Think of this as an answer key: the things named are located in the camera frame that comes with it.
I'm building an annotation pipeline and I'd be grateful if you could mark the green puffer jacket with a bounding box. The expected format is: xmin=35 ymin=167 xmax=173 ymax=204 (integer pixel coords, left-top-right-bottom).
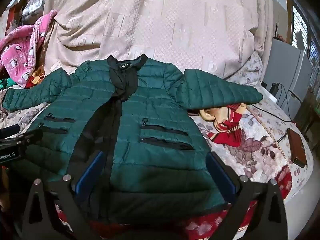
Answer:
xmin=2 ymin=54 xmax=263 ymax=224

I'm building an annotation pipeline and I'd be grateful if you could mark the brown leather wallet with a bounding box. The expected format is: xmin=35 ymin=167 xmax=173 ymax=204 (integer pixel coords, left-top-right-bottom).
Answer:
xmin=287 ymin=127 xmax=308 ymax=168

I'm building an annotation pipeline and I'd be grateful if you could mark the gold chain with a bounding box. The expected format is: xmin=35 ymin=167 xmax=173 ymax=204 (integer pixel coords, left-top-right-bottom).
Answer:
xmin=246 ymin=104 xmax=287 ymax=162

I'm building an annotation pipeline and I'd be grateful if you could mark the white refrigerator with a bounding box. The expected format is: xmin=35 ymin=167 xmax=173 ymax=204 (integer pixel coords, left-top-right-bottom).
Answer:
xmin=262 ymin=38 xmax=316 ymax=117

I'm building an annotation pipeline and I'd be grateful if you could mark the clear plastic bag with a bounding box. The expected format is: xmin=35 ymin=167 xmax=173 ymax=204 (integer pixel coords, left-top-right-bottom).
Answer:
xmin=22 ymin=0 xmax=46 ymax=16

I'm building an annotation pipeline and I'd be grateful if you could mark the window grille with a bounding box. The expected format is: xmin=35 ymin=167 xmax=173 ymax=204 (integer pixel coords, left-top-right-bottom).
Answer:
xmin=287 ymin=0 xmax=320 ymax=92

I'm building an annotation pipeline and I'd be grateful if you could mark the small green cloth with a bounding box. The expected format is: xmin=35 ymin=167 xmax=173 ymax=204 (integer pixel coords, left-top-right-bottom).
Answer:
xmin=0 ymin=78 xmax=14 ymax=91

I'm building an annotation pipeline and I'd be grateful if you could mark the beige patterned blanket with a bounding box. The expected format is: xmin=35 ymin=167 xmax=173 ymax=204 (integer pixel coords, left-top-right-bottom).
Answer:
xmin=42 ymin=0 xmax=275 ymax=87

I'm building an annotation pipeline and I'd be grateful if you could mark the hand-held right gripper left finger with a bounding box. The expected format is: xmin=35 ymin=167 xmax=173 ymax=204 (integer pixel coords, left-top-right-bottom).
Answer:
xmin=21 ymin=151 xmax=107 ymax=240

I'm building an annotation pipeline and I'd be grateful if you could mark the black power adapter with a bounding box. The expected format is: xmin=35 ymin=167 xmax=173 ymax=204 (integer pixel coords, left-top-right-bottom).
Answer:
xmin=271 ymin=82 xmax=282 ymax=96

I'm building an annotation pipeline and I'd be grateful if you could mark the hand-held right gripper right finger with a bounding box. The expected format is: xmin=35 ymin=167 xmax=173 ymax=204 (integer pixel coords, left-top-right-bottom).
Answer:
xmin=206 ymin=151 xmax=288 ymax=240

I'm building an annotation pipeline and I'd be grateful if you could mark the orange patterned cloth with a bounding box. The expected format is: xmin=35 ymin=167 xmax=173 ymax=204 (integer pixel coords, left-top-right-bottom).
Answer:
xmin=26 ymin=66 xmax=47 ymax=88

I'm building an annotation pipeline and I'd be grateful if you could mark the red printed cloth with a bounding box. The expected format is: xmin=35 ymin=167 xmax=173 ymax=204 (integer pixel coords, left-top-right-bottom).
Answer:
xmin=199 ymin=102 xmax=247 ymax=148

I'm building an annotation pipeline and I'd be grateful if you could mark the pink penguin print blanket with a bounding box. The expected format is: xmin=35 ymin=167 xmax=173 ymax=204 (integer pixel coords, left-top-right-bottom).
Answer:
xmin=0 ymin=9 xmax=60 ymax=90

